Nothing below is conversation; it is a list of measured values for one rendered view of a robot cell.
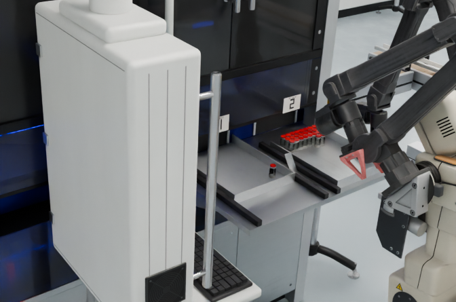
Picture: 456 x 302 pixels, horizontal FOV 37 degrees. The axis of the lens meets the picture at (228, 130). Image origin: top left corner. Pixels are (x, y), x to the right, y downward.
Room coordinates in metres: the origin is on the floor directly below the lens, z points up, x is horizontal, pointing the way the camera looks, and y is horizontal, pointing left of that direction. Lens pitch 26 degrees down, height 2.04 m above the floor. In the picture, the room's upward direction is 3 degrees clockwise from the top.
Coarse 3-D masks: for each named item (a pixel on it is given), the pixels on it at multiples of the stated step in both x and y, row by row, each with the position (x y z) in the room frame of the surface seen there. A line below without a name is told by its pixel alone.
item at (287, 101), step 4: (292, 96) 2.34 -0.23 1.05; (296, 96) 2.35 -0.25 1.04; (300, 96) 2.36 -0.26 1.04; (284, 100) 2.31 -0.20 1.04; (288, 100) 2.33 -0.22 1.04; (292, 100) 2.34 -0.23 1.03; (296, 100) 2.35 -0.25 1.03; (300, 100) 2.36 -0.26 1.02; (284, 104) 2.31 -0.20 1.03; (288, 104) 2.33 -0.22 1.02; (296, 104) 2.35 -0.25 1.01; (284, 108) 2.32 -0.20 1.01; (288, 108) 2.33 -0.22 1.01; (296, 108) 2.35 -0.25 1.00; (284, 112) 2.32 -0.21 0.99
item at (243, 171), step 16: (240, 144) 2.22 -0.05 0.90; (224, 160) 2.12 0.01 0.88; (240, 160) 2.13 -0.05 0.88; (256, 160) 2.14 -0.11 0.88; (272, 160) 2.09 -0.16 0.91; (224, 176) 2.01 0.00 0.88; (240, 176) 2.01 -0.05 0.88; (256, 176) 2.02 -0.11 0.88; (288, 176) 1.99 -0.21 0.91; (224, 192) 1.88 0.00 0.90; (240, 192) 1.86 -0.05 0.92; (256, 192) 1.90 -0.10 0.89
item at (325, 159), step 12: (336, 132) 2.33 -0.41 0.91; (276, 144) 2.21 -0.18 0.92; (324, 144) 2.29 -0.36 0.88; (336, 144) 2.30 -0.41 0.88; (300, 156) 2.18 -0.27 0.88; (312, 156) 2.19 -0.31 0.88; (324, 156) 2.19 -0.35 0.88; (336, 156) 2.20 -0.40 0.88; (312, 168) 2.06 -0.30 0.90; (324, 168) 2.10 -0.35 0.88; (336, 168) 2.11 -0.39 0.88; (348, 168) 2.11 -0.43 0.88; (360, 168) 2.12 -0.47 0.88; (372, 168) 2.07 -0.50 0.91; (336, 180) 1.97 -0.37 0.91; (348, 180) 2.00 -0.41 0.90
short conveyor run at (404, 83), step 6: (408, 66) 2.99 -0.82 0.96; (402, 72) 2.98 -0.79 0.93; (408, 72) 2.97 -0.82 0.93; (402, 78) 2.93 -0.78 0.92; (408, 78) 2.96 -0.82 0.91; (372, 84) 2.79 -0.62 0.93; (402, 84) 2.93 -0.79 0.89; (408, 84) 2.96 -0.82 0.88; (360, 90) 2.75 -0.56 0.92; (366, 90) 2.77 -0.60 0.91; (396, 90) 2.91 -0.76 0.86; (402, 90) 2.94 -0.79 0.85; (408, 90) 2.97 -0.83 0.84; (360, 96) 2.75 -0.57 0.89
